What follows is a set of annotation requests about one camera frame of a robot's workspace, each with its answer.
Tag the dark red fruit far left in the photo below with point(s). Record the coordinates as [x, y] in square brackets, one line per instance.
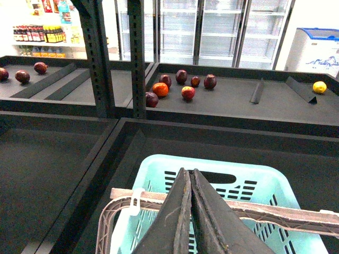
[4, 75]

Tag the white chest freezer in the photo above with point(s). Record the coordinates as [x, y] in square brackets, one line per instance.
[314, 50]

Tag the dark red fruit front left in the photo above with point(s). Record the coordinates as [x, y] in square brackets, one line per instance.
[151, 99]

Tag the dark red fruit back centre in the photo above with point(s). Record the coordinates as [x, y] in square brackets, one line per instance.
[181, 76]

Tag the dark red fruit left back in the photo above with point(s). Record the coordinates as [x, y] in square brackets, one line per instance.
[40, 68]

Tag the dark red fruit right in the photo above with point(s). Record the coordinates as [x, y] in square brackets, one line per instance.
[210, 82]

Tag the black shelf upright left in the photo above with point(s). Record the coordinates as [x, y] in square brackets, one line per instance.
[92, 22]

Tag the yellow lemon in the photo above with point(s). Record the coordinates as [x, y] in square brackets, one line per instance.
[319, 87]

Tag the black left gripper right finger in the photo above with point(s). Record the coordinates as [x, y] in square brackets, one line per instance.
[217, 228]

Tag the glass door refrigerator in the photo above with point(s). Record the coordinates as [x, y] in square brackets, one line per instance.
[233, 33]

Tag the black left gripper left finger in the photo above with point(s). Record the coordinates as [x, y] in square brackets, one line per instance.
[169, 233]

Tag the red yellow apple on shelf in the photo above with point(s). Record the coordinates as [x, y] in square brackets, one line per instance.
[188, 93]

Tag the light blue plastic basket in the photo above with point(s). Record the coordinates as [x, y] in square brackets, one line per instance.
[233, 182]

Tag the small dark red fruit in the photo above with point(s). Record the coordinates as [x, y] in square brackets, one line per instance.
[195, 81]

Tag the grey basket handle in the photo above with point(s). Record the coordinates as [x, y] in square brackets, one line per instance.
[323, 222]

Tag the black shelf divider right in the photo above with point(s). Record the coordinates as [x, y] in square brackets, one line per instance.
[301, 90]

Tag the dark red fruit behind orange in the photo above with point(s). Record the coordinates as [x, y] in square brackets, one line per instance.
[166, 79]

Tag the white zip tie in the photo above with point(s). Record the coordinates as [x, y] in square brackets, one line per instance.
[135, 207]

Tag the black shelf upright right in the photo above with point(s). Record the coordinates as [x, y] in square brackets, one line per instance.
[137, 57]

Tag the black shelf upright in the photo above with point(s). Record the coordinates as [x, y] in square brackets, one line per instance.
[137, 57]
[92, 22]

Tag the bottles on store shelf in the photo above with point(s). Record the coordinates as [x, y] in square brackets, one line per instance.
[39, 33]

